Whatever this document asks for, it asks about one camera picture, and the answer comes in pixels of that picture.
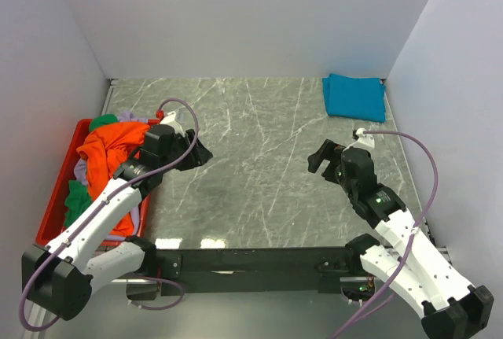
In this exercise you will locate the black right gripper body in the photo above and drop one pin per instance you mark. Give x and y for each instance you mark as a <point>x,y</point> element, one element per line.
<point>344,181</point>

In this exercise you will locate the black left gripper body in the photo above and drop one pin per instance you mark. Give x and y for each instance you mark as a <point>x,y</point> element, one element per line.
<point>180,147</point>

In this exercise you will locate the orange t shirt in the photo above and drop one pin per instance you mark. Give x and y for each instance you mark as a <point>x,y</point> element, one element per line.
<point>108,144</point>

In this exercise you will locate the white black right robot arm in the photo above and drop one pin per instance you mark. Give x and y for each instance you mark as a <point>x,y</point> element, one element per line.
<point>448,305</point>

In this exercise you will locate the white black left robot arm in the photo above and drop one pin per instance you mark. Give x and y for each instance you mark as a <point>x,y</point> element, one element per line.
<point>63,275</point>

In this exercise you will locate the folded blue t shirt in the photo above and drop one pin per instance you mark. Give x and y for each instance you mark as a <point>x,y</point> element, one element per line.
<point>354,98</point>

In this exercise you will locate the lavender t shirt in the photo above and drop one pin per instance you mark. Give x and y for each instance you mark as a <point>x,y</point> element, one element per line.
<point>129,116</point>

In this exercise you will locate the green t shirt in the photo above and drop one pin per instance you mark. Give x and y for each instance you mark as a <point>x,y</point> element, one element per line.
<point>78,199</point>

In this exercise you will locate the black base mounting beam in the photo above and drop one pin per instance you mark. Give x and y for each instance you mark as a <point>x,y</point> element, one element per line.
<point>257,270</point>

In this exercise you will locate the red plastic bin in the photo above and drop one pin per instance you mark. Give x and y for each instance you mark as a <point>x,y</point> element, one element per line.
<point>53,220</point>

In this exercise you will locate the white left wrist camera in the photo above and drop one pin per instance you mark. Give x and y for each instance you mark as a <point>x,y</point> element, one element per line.
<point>172,119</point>

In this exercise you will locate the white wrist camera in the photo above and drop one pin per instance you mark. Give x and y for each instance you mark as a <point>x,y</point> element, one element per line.
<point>363,138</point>
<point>172,119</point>

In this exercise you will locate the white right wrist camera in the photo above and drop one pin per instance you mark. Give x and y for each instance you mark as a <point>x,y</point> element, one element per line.
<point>363,138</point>

